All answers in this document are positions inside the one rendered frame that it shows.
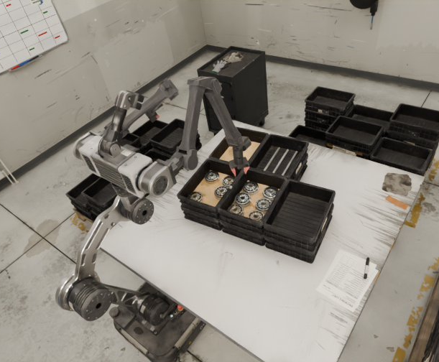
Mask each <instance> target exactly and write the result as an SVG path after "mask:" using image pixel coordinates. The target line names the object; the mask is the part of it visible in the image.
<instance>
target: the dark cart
mask: <svg viewBox="0 0 439 362"><path fill-rule="evenodd" d="M234 52H235V53H237V52H241V53H242V54H245V56H244V57H243V58H241V61H238V62H232V63H231V64H228V67H227V68H224V69H222V70H220V71H219V72H218V73H214V72H211V71H212V70H213V69H214V66H213V64H216V65H217V63H218V62H216V61H217V60H218V61H219V64H220V62H221V60H222V61H223V59H224V58H225V56H228V54H230V55H231V54H232V53H234ZM197 72H198V77H200V76H201V77H214V78H216V79H217V80H218V81H219V83H220V85H221V87H222V90H221V92H220V94H221V97H222V99H223V102H224V103H225V105H226V108H227V110H228V112H229V114H230V117H231V119H232V120H235V121H239V122H242V123H245V124H249V125H252V126H257V125H258V124H259V125H260V126H263V125H264V118H265V117H266V116H267V115H268V114H269V111H268V97H267V71H266V57H265V51H261V50H253V49H248V48H243V47H234V46H230V47H228V48H227V49H225V50H224V51H223V52H221V53H220V54H218V55H216V56H215V57H214V58H213V59H211V60H210V61H208V62H207V63H206V64H204V65H203V66H201V67H200V68H198V69H197ZM203 104H204V108H205V115H206V119H207V123H208V130H209V131H211V132H213V133H214V136H215V135H216V134H217V133H218V132H219V131H220V130H221V129H222V128H223V127H222V125H221V123H220V121H219V120H218V117H217V115H216V113H215V111H214V110H213V107H212V105H211V103H210V101H209V100H208V98H207V97H206V96H205V94H203Z"/></svg>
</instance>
